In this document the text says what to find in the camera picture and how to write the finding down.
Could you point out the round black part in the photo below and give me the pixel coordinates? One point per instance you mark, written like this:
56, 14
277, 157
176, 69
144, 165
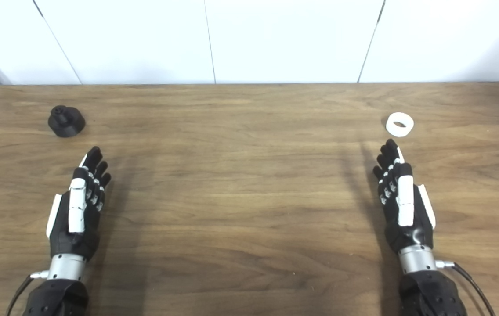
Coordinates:
67, 123

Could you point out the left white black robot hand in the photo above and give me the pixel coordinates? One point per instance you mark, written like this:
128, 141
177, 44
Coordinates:
76, 228

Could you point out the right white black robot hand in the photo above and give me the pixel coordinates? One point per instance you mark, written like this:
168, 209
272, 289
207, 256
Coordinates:
407, 228

